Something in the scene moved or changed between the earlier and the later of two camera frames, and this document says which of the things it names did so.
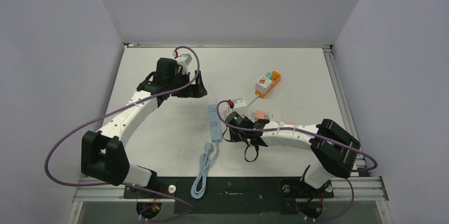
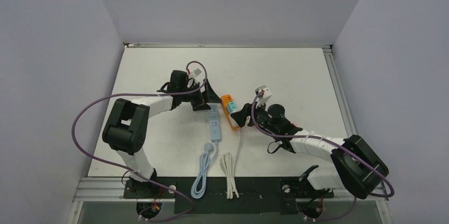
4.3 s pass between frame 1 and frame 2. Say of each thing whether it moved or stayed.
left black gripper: moved
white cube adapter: moved
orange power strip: moved
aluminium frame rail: stayed
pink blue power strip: stayed
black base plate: stayed
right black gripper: moved
